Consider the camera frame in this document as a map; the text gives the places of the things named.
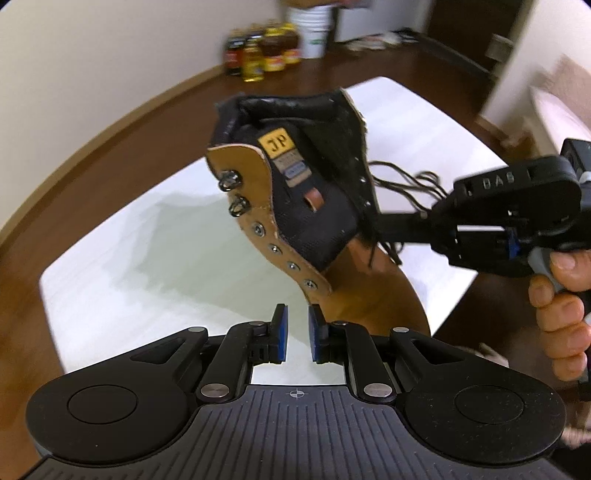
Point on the person's right hand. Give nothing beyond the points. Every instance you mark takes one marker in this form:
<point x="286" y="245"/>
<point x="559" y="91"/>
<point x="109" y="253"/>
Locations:
<point x="561" y="323"/>

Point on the stack of white plastic buckets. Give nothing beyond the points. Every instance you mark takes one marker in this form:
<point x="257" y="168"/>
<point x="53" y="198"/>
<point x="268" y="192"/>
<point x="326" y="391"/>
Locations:
<point x="314" y="32"/>

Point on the beige patterned pillow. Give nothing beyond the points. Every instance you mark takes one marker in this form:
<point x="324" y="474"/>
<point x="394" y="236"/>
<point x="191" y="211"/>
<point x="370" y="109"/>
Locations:
<point x="572" y="78"/>

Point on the dark wooden door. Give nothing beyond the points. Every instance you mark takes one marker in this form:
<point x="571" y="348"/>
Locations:
<point x="471" y="32"/>

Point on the brown leather boot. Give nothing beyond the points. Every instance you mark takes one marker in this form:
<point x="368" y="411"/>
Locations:
<point x="249" y="175"/>

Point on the white drawer cabinet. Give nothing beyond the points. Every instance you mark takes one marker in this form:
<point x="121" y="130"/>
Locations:
<point x="383" y="18"/>

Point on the group of cooking oil bottles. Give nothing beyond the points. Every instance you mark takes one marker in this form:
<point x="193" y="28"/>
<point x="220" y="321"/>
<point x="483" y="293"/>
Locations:
<point x="272" y="50"/>

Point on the row of shoes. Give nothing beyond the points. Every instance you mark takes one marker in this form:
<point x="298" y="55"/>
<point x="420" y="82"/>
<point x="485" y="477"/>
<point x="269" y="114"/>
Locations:
<point x="378" y="40"/>

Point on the beige quilted cloth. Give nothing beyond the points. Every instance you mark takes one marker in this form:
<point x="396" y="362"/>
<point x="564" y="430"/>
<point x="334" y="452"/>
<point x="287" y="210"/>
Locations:
<point x="491" y="356"/>

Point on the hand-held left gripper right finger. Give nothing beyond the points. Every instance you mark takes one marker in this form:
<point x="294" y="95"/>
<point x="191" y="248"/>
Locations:
<point x="316" y="337"/>

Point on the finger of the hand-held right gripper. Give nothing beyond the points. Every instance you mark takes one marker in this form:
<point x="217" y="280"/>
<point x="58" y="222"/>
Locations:
<point x="406" y="227"/>

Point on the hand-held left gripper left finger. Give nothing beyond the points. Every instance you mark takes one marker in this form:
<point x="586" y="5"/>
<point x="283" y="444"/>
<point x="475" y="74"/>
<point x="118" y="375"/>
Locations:
<point x="281" y="337"/>

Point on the white bed with wooden legs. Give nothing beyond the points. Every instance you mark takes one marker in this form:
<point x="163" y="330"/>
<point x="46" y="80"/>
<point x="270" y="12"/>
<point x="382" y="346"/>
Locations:
<point x="563" y="124"/>

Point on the dark brown shoelace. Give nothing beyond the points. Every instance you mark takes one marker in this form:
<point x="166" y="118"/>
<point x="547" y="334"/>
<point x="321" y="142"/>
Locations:
<point x="418" y="177"/>

